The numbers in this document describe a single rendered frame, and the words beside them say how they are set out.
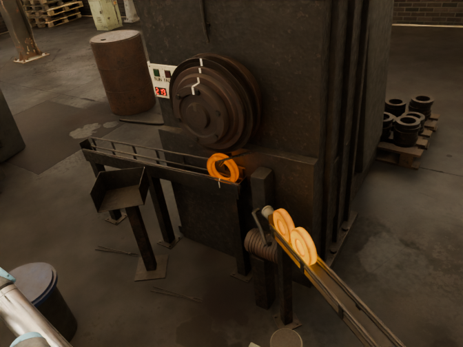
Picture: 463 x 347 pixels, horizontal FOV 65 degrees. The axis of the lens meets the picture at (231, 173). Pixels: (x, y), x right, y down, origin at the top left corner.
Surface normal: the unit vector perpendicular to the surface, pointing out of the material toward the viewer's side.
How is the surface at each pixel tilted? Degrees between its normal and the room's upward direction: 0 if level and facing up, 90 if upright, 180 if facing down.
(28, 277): 0
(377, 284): 0
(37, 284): 0
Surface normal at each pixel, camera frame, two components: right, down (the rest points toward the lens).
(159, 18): -0.54, 0.52
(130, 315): -0.10, -0.82
